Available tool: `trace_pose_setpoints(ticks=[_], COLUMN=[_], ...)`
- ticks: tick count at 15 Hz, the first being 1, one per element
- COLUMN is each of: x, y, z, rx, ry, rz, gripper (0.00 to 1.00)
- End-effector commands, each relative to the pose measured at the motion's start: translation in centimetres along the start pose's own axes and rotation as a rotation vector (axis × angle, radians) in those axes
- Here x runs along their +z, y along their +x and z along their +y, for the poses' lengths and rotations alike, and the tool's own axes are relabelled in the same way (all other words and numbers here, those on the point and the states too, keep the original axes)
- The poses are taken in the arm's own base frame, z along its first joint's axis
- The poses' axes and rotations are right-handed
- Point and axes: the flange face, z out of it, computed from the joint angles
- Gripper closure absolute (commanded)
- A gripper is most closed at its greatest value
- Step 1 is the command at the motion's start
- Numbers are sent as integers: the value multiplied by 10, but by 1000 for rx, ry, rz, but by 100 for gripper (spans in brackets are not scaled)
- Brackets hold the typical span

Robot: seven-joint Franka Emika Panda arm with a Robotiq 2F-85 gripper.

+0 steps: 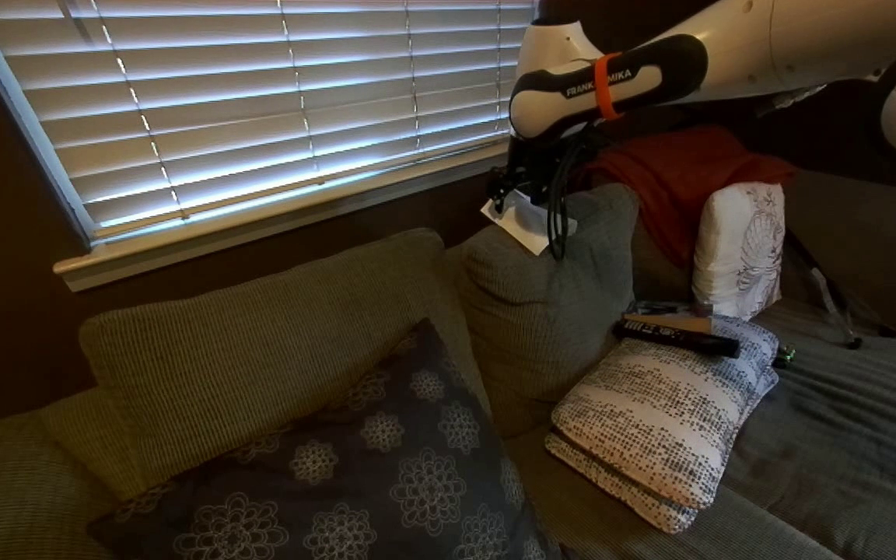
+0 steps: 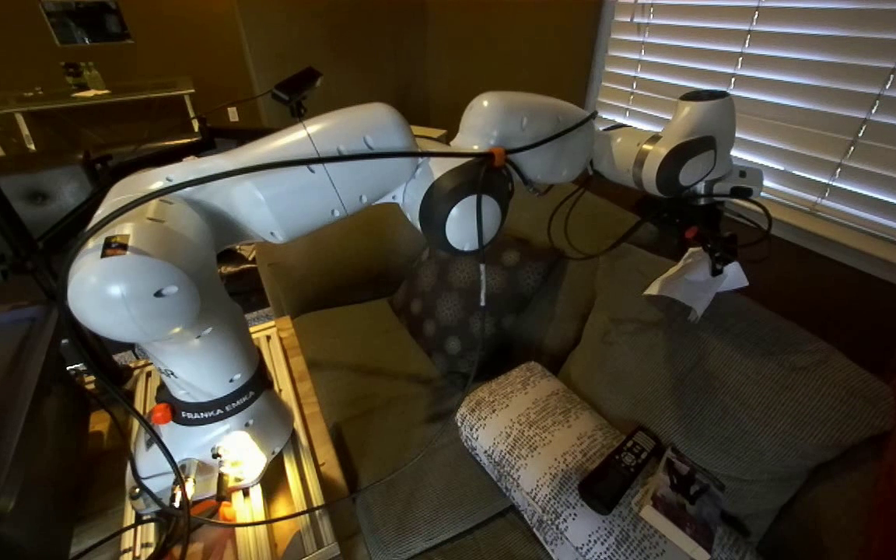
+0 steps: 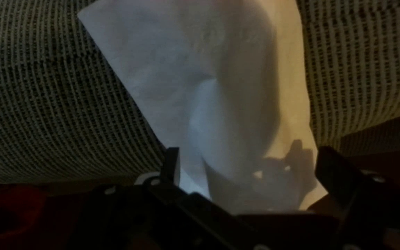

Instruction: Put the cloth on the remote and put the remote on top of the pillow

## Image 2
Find white window sill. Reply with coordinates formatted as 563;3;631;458
557;132;896;306

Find white wall shelf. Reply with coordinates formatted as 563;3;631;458
0;81;206;156

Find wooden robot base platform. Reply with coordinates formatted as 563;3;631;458
119;313;373;560

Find dark red magazine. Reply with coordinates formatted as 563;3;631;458
637;443;745;560

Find small grey sofa back cushion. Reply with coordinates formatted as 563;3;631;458
506;185;660;368

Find black camera on stand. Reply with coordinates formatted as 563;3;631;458
267;65;328;113

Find white window blinds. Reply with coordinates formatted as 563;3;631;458
582;0;896;263

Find grey fabric sofa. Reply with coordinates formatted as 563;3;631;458
251;182;896;560

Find white black-dotted pillow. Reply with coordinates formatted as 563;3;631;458
451;359;762;560

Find framed wall picture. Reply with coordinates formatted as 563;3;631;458
36;0;134;47

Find small olive back cushion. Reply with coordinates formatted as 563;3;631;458
557;242;896;543

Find black remote control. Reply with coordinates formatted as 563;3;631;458
575;422;669;518

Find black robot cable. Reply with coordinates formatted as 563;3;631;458
53;107;599;533

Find dark floral throw pillow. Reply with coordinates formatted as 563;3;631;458
390;238;569;384

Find white cloth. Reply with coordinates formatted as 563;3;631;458
642;246;754;323

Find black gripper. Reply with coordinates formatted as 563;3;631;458
673;194;745;279

